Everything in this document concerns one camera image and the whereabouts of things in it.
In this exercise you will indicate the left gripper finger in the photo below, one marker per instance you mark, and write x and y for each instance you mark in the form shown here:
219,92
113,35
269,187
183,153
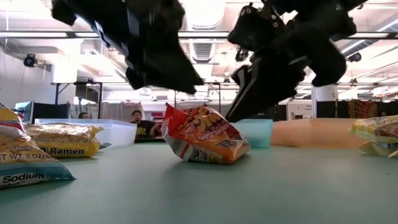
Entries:
168,68
136,79

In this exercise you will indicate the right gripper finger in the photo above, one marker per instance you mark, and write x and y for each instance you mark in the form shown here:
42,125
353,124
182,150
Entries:
329,68
264,90

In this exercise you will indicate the blue-edged beef ramen pack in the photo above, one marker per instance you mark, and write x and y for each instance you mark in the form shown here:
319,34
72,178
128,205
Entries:
28,155
105,145

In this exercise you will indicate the red orange ramen pack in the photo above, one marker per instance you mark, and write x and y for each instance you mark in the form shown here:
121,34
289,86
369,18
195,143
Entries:
205,137

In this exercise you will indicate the yellow Maruchan ramen pack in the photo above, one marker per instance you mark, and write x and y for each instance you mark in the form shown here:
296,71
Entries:
62,146
377,148
376,129

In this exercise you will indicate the white pillar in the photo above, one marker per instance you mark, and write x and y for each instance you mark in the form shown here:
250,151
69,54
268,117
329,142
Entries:
325,93

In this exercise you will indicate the black ceiling spotlight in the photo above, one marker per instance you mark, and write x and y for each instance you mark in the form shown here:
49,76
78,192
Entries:
354,57
29,60

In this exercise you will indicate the teal plastic bin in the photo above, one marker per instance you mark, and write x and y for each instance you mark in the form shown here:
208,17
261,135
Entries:
256,133

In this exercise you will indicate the person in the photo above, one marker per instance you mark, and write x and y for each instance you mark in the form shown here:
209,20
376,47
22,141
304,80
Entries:
83,115
144,128

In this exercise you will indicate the black metal rack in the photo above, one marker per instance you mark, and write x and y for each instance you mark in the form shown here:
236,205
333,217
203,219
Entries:
87,93

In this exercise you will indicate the patterned orange tapestry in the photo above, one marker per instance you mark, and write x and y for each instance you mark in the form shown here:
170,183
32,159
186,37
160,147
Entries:
362,109

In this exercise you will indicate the clear plastic bin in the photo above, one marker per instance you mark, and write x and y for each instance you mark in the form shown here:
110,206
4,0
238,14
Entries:
118,133

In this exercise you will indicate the orange plastic bin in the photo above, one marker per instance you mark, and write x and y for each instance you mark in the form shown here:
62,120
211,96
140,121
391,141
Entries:
311,133

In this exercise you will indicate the black partition panel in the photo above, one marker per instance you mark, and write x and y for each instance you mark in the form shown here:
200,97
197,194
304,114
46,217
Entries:
51,110

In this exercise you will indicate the computer monitor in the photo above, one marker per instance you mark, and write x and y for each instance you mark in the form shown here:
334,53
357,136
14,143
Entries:
23,112

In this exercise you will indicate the ceiling air duct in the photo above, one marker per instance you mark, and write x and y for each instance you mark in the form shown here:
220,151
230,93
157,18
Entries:
202,51

